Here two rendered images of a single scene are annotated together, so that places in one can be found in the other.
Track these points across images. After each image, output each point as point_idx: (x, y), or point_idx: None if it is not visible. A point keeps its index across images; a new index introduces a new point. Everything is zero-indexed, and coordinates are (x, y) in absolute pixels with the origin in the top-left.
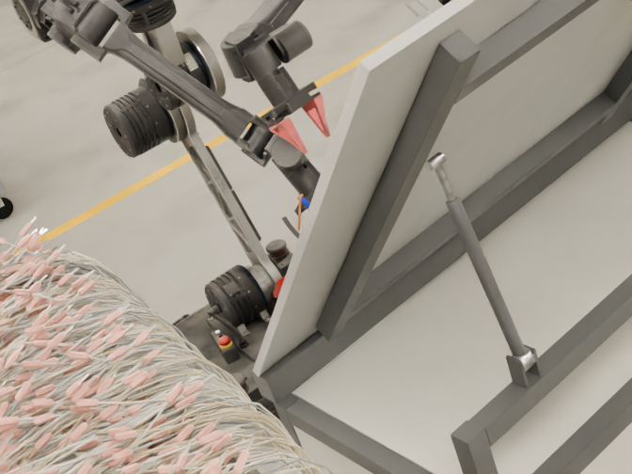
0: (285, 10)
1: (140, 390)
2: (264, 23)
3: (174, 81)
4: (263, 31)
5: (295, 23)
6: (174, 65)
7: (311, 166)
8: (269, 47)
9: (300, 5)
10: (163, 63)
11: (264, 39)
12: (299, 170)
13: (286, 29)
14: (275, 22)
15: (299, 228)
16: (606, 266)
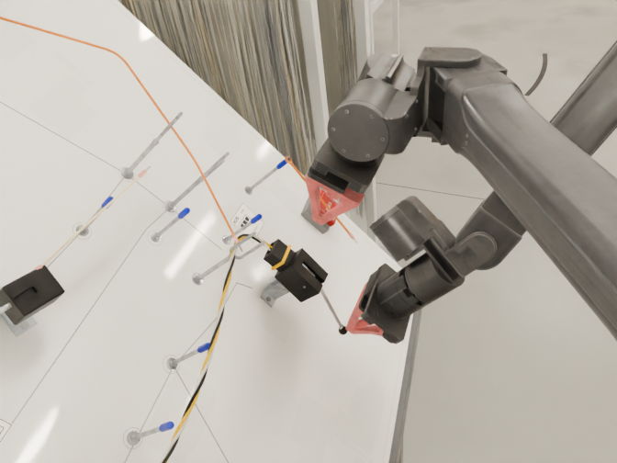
0: (499, 175)
1: (306, 65)
2: (460, 107)
3: (581, 82)
4: (454, 111)
5: (353, 100)
6: (600, 67)
7: (398, 285)
8: (364, 75)
9: (543, 250)
10: (611, 50)
11: (386, 73)
12: (404, 267)
13: (359, 90)
14: (474, 142)
15: (347, 232)
16: None
